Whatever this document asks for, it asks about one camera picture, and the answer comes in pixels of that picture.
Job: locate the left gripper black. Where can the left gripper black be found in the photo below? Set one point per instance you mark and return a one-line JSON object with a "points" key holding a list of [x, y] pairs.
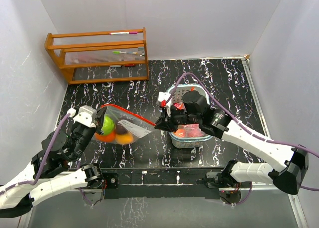
{"points": [[99, 118]]}

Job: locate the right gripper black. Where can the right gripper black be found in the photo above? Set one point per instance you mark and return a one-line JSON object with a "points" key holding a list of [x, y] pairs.
{"points": [[169, 126]]}

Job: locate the green apple toy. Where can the green apple toy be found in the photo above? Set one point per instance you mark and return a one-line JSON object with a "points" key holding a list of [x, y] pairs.
{"points": [[107, 126]]}

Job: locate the clear zip bag orange zipper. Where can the clear zip bag orange zipper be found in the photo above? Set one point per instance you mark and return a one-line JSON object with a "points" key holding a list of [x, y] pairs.
{"points": [[137, 126]]}

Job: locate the light blue plastic basket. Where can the light blue plastic basket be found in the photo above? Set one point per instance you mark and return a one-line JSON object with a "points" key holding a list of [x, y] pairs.
{"points": [[188, 142]]}

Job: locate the orange persimmon toy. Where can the orange persimmon toy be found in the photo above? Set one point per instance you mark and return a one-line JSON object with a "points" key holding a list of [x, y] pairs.
{"points": [[105, 138]]}

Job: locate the yellow lemon toy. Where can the yellow lemon toy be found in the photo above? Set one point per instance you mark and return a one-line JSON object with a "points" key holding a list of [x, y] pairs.
{"points": [[124, 139]]}

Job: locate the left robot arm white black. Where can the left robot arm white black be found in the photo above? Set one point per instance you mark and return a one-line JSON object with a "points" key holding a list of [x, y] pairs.
{"points": [[47, 174]]}

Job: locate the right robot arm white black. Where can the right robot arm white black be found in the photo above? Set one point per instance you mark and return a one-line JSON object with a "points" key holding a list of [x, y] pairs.
{"points": [[284, 166]]}

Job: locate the wooden shelf rack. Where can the wooden shelf rack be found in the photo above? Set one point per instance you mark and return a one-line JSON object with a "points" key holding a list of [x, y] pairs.
{"points": [[73, 51]]}

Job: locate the green marker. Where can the green marker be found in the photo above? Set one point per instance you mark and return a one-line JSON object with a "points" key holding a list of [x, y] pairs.
{"points": [[124, 52]]}

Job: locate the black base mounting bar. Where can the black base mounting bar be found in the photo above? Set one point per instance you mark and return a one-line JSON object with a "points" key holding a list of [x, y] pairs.
{"points": [[160, 183]]}

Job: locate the pink white marker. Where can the pink white marker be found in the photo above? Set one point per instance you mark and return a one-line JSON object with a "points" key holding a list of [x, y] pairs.
{"points": [[124, 33]]}

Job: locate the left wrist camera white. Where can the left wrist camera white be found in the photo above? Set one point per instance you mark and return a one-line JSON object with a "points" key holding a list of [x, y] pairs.
{"points": [[85, 115]]}

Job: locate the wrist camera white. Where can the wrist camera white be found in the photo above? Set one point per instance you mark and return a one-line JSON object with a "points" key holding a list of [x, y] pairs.
{"points": [[85, 115], [164, 100]]}

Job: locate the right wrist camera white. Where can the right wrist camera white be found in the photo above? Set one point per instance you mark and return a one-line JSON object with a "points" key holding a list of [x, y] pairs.
{"points": [[164, 100]]}

